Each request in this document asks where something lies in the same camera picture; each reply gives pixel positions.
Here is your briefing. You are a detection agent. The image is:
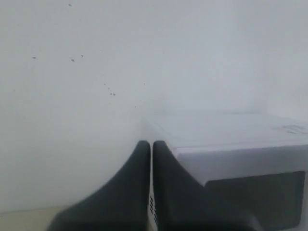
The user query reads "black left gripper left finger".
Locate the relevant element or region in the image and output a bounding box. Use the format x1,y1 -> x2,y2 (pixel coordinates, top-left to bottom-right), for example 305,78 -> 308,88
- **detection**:
47,141 -> 150,231

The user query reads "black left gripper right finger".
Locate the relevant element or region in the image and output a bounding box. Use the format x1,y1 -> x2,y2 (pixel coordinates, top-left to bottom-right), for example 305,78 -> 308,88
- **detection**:
152,141 -> 263,231

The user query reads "white microwave door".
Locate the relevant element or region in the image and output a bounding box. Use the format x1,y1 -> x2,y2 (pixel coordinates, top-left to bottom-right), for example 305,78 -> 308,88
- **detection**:
177,145 -> 308,231

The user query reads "white Midea microwave oven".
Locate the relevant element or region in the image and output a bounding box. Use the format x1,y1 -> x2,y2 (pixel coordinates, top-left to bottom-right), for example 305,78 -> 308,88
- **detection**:
142,113 -> 308,231

